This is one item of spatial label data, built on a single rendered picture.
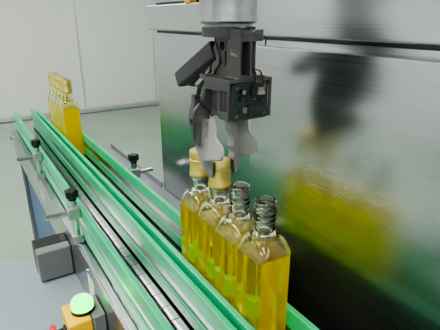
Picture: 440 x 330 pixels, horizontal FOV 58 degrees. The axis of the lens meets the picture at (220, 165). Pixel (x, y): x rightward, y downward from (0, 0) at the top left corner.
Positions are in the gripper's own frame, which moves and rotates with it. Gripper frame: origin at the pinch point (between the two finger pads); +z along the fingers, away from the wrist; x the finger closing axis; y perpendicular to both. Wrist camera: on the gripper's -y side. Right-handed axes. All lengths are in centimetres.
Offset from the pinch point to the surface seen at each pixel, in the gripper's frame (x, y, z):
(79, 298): -19.2, -20.2, 29.8
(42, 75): 74, -573, 52
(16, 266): -27, -56, 40
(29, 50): 63, -573, 17
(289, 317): 3.0, 13.9, 20.1
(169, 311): -7.5, -4.6, 27.3
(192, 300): -6.4, 1.8, 21.0
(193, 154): -1.7, -5.2, -0.5
